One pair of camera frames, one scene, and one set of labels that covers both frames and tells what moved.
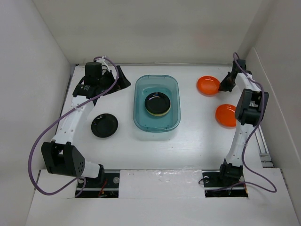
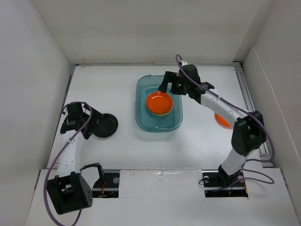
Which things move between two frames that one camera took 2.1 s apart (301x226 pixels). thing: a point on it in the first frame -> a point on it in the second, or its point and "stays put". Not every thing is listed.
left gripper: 122,82 -> 96,117
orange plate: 208,85 -> 159,103
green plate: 158,115 stays put
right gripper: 224,86 -> 170,76
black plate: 104,125 stays put
